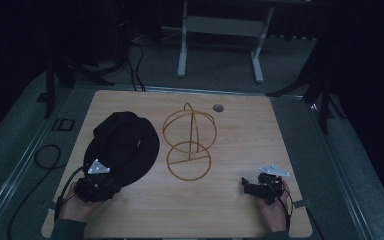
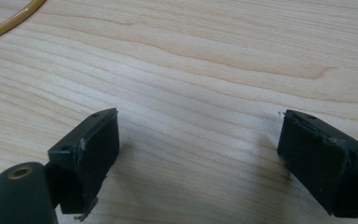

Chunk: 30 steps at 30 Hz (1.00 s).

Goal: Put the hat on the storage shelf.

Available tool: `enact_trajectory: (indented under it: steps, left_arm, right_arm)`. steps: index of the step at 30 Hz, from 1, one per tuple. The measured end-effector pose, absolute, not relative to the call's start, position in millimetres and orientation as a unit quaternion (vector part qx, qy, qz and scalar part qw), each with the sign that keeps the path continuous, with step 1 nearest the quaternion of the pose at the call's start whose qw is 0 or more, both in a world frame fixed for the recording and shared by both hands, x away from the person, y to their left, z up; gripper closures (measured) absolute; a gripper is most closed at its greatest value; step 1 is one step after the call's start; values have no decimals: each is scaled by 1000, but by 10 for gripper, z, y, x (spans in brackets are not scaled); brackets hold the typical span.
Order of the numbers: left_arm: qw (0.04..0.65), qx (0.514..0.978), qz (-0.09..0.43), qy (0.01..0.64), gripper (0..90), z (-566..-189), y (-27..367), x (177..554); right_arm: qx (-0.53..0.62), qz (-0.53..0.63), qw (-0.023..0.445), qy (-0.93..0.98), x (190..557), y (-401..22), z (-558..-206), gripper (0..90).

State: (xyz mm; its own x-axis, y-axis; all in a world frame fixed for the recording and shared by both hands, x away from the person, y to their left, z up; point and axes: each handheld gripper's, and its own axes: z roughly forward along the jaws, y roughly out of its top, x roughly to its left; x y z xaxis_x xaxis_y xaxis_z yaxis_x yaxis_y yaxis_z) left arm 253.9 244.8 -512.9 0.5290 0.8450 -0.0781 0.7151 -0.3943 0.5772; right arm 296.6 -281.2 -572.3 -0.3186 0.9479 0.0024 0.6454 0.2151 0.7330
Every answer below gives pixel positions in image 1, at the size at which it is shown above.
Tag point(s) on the grey table edge tag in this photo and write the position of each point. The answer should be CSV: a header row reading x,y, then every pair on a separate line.
x,y
302,203

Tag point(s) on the grey table grommet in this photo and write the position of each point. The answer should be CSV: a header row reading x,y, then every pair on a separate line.
x,y
218,108

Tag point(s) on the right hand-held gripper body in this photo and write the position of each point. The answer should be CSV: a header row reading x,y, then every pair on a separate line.
x,y
269,186

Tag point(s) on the black metal stand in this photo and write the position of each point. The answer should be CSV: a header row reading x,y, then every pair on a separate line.
x,y
316,90
66,75

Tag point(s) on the white metal desk frame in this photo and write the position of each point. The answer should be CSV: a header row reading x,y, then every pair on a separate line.
x,y
225,26

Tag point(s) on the person's right hand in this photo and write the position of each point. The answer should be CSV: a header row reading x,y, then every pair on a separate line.
x,y
275,213

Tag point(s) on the person's left hand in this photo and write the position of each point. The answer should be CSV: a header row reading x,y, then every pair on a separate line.
x,y
78,208

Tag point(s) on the black floor socket plate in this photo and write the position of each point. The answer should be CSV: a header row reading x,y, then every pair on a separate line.
x,y
64,124

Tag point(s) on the black brimmed hat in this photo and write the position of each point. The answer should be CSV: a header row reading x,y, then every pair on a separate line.
x,y
126,143

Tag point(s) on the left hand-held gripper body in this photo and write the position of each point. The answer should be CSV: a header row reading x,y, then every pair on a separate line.
x,y
95,190

